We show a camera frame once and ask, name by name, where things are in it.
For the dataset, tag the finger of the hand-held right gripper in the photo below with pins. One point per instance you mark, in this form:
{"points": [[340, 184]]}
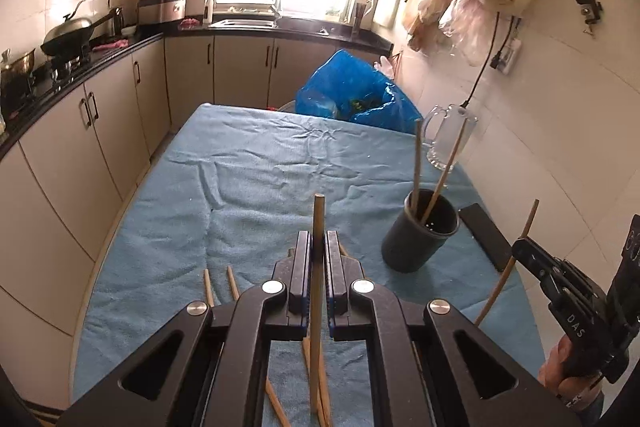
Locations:
{"points": [[537, 259]]}

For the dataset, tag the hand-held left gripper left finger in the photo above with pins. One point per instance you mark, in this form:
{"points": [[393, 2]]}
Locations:
{"points": [[304, 277]]}

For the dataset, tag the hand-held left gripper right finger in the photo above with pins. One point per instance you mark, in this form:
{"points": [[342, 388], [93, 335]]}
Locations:
{"points": [[331, 277]]}

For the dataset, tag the black utensil holder cup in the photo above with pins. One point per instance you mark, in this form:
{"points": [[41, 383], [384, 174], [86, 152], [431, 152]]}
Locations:
{"points": [[405, 252]]}

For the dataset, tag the person's right hand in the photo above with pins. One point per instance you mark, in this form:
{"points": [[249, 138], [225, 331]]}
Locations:
{"points": [[552, 372]]}

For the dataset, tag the black phone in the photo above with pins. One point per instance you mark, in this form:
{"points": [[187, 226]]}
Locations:
{"points": [[485, 232]]}

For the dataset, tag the blue towel table cover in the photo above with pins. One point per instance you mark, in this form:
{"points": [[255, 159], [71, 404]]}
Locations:
{"points": [[250, 187]]}

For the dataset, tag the clear glass mug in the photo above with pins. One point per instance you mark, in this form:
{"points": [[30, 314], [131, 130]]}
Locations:
{"points": [[469, 139]]}

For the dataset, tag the blue plastic bag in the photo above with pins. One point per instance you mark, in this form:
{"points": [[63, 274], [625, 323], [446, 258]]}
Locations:
{"points": [[345, 77]]}

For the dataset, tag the white power strip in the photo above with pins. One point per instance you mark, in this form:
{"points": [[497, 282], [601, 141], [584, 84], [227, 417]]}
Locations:
{"points": [[509, 56]]}

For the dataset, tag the white plastic bag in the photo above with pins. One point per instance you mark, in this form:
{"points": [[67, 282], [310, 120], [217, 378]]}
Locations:
{"points": [[384, 66]]}

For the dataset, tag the black kitchen countertop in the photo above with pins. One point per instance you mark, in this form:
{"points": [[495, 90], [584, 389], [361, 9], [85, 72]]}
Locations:
{"points": [[320, 32]]}

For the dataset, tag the dark chopstick caddy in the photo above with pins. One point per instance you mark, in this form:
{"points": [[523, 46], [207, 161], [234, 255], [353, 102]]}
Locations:
{"points": [[359, 19]]}

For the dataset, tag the steel kitchen sink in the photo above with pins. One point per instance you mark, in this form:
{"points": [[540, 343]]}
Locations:
{"points": [[242, 23]]}

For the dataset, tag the beige lower kitchen cabinets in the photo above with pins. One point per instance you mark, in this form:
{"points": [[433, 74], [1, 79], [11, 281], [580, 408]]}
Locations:
{"points": [[60, 167]]}

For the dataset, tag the hanging clear plastic bags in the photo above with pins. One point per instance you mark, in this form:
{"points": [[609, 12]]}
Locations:
{"points": [[430, 12]]}

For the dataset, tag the steel faucet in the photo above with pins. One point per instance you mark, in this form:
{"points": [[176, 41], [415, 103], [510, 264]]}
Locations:
{"points": [[274, 7]]}

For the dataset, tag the pink cloth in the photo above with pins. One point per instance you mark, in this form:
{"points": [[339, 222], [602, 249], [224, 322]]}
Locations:
{"points": [[189, 23], [112, 43]]}

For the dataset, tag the white cutting board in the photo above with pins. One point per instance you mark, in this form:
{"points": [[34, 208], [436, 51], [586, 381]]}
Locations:
{"points": [[387, 2]]}

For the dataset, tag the white bottle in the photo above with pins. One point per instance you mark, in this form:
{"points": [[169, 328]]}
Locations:
{"points": [[208, 9]]}

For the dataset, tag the stainless steel countertop appliance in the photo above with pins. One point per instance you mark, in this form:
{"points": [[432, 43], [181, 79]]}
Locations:
{"points": [[160, 11]]}

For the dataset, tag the small bowl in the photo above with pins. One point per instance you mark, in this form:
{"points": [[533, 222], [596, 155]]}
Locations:
{"points": [[129, 30]]}

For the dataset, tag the black gas stove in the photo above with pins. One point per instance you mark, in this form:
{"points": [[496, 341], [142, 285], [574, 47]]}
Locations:
{"points": [[65, 67]]}

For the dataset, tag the wok with steel lid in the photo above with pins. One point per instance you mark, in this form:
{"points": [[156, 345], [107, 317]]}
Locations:
{"points": [[67, 32]]}

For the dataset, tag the steel cooking pot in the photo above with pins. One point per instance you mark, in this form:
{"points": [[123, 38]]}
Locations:
{"points": [[17, 67]]}

